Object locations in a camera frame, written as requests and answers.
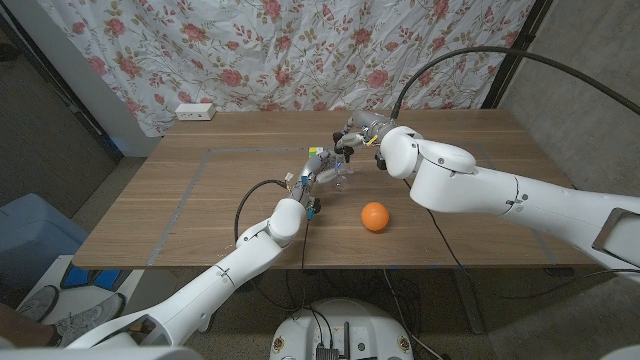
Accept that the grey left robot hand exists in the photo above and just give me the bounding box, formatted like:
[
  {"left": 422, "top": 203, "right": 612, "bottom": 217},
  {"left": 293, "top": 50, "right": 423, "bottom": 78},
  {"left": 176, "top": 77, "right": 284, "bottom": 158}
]
[{"left": 289, "top": 148, "right": 355, "bottom": 202}]

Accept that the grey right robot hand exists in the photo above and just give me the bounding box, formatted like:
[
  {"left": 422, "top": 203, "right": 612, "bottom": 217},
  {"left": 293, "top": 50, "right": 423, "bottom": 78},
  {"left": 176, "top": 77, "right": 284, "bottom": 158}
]
[{"left": 333, "top": 109, "right": 399, "bottom": 151}]

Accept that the clear plastic spray bottle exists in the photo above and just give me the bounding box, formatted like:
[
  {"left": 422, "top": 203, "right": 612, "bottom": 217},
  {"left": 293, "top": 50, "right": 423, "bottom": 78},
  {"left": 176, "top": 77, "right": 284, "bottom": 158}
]
[{"left": 330, "top": 155, "right": 355, "bottom": 190}]

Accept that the black spray trigger top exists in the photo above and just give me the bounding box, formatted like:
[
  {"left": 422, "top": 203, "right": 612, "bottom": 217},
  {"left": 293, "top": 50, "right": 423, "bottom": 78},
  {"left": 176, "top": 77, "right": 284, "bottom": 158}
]
[{"left": 331, "top": 130, "right": 356, "bottom": 165}]

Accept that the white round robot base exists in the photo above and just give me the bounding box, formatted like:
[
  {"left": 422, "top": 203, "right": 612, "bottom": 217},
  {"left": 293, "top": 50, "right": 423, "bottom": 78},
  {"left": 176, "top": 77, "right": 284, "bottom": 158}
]
[{"left": 269, "top": 298, "right": 415, "bottom": 360}]

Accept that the orange ball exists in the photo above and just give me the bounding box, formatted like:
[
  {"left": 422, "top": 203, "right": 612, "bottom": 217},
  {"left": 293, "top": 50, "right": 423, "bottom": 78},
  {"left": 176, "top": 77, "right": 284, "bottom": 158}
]
[{"left": 360, "top": 201, "right": 391, "bottom": 233}]

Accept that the grey tape outline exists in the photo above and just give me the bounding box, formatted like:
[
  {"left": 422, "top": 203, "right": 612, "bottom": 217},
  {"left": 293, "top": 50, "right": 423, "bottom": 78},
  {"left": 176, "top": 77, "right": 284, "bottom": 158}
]
[{"left": 149, "top": 144, "right": 559, "bottom": 266}]

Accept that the floral print backdrop cloth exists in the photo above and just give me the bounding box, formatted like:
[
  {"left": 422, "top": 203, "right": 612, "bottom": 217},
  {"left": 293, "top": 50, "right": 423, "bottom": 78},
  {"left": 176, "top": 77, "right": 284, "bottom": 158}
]
[{"left": 37, "top": 0, "right": 536, "bottom": 139}]

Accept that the white power strip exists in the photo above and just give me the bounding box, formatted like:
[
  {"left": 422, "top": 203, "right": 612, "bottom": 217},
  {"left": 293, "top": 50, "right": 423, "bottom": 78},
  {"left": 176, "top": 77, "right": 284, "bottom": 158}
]
[{"left": 174, "top": 102, "right": 217, "bottom": 122}]

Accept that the black backdrop stand pole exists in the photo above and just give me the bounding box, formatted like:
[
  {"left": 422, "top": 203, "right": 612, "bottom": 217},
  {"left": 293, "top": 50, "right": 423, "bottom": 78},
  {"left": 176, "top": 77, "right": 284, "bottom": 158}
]
[{"left": 480, "top": 0, "right": 554, "bottom": 110}]

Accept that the grey table leg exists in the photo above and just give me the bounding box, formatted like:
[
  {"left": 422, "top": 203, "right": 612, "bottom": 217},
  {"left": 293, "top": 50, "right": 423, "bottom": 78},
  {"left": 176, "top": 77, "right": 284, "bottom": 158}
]
[{"left": 452, "top": 267, "right": 485, "bottom": 335}]

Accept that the white platform with blue pads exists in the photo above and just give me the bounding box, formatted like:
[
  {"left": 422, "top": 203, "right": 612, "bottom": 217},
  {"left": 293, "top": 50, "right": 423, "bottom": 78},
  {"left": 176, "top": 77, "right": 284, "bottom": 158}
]
[{"left": 22, "top": 254, "right": 179, "bottom": 332}]

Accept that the grey sneaker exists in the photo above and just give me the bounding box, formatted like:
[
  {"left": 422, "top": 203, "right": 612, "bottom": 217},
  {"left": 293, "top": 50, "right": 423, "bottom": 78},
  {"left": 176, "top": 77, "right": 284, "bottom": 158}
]
[
  {"left": 52, "top": 293, "right": 126, "bottom": 347},
  {"left": 16, "top": 284, "right": 60, "bottom": 323}
]

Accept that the white robot torso edge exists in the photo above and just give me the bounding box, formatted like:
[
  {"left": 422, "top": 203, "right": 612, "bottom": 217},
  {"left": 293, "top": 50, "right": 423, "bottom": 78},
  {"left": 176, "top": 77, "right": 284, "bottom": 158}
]
[{"left": 0, "top": 345, "right": 204, "bottom": 360}]

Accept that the blue plastic bin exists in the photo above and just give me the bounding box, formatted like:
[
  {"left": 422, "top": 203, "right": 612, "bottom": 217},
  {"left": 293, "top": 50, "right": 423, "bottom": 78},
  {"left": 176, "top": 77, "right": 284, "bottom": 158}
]
[{"left": 0, "top": 193, "right": 90, "bottom": 296}]

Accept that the brown trouser leg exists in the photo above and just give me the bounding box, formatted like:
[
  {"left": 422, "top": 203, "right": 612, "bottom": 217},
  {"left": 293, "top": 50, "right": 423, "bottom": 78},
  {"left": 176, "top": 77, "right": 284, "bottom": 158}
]
[{"left": 0, "top": 302, "right": 59, "bottom": 350}]

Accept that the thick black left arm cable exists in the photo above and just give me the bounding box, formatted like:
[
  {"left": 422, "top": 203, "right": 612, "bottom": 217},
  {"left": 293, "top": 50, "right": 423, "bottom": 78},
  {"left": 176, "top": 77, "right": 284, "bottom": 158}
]
[{"left": 233, "top": 179, "right": 291, "bottom": 244}]

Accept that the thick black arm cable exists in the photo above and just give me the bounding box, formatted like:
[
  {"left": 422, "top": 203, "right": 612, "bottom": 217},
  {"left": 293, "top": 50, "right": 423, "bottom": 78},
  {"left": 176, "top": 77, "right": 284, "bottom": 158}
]
[
  {"left": 390, "top": 45, "right": 640, "bottom": 120},
  {"left": 233, "top": 179, "right": 291, "bottom": 244}
]

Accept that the thin black left wrist cable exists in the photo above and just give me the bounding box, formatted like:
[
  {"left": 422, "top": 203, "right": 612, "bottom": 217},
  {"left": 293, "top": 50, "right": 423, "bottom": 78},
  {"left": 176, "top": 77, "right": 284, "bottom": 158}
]
[{"left": 298, "top": 219, "right": 312, "bottom": 314}]

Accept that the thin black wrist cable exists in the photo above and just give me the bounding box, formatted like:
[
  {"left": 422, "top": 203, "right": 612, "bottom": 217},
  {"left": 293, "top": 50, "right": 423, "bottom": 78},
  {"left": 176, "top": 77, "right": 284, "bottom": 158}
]
[
  {"left": 402, "top": 178, "right": 640, "bottom": 301},
  {"left": 298, "top": 219, "right": 312, "bottom": 314}
]

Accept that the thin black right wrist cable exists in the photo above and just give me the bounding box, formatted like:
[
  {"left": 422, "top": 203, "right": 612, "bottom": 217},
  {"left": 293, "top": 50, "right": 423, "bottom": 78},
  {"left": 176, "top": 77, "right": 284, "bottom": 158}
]
[{"left": 402, "top": 178, "right": 640, "bottom": 301}]

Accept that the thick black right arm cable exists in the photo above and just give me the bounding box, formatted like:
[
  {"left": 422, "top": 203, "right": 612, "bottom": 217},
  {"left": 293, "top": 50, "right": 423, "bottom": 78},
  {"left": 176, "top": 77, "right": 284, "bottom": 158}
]
[{"left": 390, "top": 45, "right": 640, "bottom": 120}]

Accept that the black wall edge strip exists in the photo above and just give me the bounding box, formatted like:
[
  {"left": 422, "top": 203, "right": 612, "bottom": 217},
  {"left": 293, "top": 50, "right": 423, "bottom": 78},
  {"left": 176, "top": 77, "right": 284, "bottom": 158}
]
[{"left": 0, "top": 12, "right": 125, "bottom": 164}]

